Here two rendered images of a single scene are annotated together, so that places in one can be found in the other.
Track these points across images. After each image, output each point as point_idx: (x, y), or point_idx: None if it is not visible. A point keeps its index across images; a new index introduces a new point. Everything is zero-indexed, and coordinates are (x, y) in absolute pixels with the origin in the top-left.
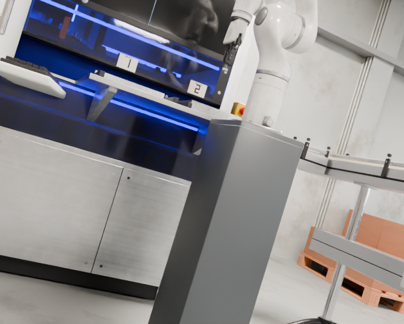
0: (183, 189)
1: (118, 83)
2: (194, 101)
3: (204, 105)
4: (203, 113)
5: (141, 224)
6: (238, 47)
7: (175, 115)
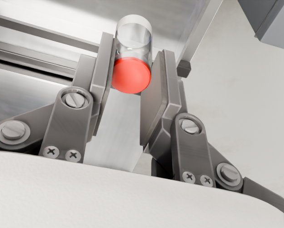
0: None
1: (136, 163)
2: (178, 62)
3: (192, 34)
4: (206, 30)
5: None
6: (265, 188)
7: None
